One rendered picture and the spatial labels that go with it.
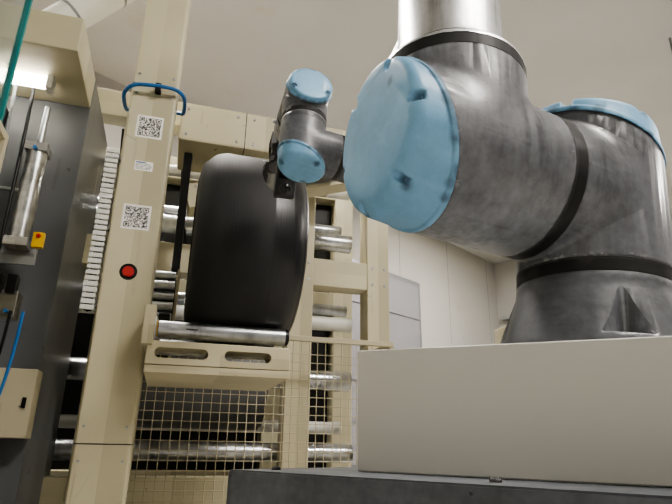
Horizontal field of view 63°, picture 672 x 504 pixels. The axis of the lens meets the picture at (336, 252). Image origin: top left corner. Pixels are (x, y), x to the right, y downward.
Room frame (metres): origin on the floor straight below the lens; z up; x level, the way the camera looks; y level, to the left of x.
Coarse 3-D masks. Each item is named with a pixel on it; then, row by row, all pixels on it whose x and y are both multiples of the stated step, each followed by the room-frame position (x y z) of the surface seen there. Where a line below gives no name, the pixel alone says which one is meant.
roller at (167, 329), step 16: (160, 320) 1.39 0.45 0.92; (160, 336) 1.40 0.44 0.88; (176, 336) 1.40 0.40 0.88; (192, 336) 1.41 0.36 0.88; (208, 336) 1.42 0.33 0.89; (224, 336) 1.43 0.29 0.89; (240, 336) 1.44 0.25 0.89; (256, 336) 1.45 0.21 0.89; (272, 336) 1.46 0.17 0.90; (288, 336) 1.48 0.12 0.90
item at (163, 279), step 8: (160, 272) 1.84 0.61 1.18; (168, 272) 1.85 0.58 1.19; (160, 280) 1.83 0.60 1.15; (168, 280) 1.96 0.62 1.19; (176, 280) 1.97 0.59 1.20; (160, 288) 1.84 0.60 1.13; (168, 288) 1.84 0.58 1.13; (176, 288) 1.84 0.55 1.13; (160, 296) 1.84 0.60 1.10; (168, 296) 1.85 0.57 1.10; (176, 296) 1.84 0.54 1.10; (152, 304) 1.82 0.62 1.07; (160, 304) 1.83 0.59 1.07; (168, 304) 1.84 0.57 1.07; (176, 304) 1.84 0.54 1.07; (160, 312) 1.96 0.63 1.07; (168, 312) 1.97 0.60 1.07
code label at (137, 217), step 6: (126, 204) 1.42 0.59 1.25; (132, 204) 1.42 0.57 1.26; (126, 210) 1.42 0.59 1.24; (132, 210) 1.42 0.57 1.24; (138, 210) 1.43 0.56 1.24; (144, 210) 1.43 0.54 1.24; (150, 210) 1.44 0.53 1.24; (126, 216) 1.42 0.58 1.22; (132, 216) 1.42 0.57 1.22; (138, 216) 1.43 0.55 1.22; (144, 216) 1.43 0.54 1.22; (150, 216) 1.44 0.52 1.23; (126, 222) 1.42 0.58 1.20; (132, 222) 1.43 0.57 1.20; (138, 222) 1.43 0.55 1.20; (144, 222) 1.43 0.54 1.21; (126, 228) 1.42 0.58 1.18; (132, 228) 1.43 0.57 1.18; (138, 228) 1.43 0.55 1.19; (144, 228) 1.43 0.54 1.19
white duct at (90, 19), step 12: (60, 0) 1.60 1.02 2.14; (72, 0) 1.59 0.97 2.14; (84, 0) 1.61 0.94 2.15; (96, 0) 1.62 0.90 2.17; (108, 0) 1.65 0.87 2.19; (120, 0) 1.68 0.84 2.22; (132, 0) 1.72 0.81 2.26; (60, 12) 1.59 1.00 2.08; (72, 12) 1.60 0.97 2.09; (84, 12) 1.62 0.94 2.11; (96, 12) 1.65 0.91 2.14; (108, 12) 1.69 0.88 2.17
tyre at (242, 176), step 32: (224, 160) 1.36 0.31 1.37; (256, 160) 1.41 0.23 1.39; (224, 192) 1.30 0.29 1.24; (256, 192) 1.33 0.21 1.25; (224, 224) 1.30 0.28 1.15; (256, 224) 1.32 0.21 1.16; (288, 224) 1.34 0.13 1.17; (192, 256) 1.36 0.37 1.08; (224, 256) 1.32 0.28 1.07; (256, 256) 1.34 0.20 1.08; (288, 256) 1.36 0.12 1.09; (192, 288) 1.38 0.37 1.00; (224, 288) 1.36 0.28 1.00; (256, 288) 1.38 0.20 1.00; (288, 288) 1.40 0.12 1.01; (192, 320) 1.46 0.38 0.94; (224, 320) 1.44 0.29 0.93; (256, 320) 1.45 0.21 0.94; (288, 320) 1.50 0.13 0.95
